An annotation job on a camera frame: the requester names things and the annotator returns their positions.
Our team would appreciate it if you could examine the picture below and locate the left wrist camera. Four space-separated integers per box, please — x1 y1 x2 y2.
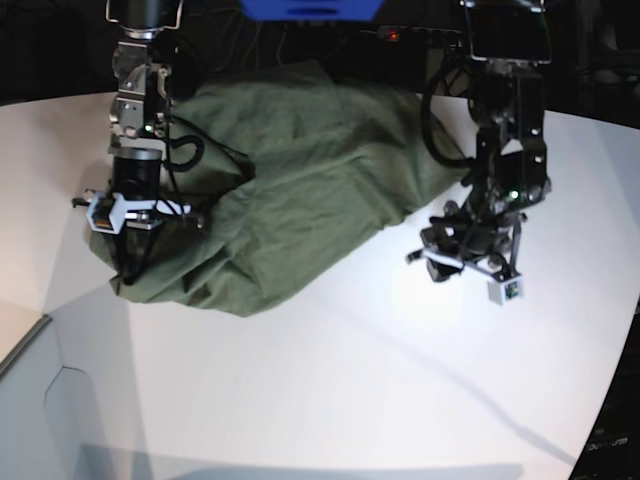
487 276 524 306

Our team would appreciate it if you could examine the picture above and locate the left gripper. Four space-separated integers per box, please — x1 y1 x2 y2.
405 200 525 283

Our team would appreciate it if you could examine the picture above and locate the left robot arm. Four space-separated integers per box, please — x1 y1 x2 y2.
407 1 551 283

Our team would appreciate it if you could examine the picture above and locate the blue box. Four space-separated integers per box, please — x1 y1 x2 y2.
240 0 384 22

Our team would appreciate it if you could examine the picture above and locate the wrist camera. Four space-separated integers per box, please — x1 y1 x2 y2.
487 276 524 306
86 194 127 235

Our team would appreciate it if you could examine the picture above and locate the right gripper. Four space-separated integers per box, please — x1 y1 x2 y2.
72 189 205 286

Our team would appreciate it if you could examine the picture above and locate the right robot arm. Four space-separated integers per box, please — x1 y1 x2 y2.
72 1 204 285

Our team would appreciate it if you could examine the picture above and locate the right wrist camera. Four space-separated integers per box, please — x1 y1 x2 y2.
86 194 127 235

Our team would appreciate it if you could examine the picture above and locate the black power strip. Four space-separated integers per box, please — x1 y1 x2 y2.
376 25 462 48

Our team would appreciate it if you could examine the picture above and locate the green t-shirt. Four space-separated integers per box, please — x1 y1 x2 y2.
111 62 460 317

